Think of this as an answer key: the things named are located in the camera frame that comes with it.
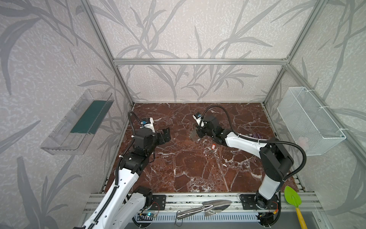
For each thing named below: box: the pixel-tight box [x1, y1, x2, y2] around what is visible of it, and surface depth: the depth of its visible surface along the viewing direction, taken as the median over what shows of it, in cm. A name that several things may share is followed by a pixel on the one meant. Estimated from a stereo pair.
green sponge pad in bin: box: [70, 100, 114, 135], surface depth 69 cm
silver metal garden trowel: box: [176, 199, 233, 220], surface depth 72 cm
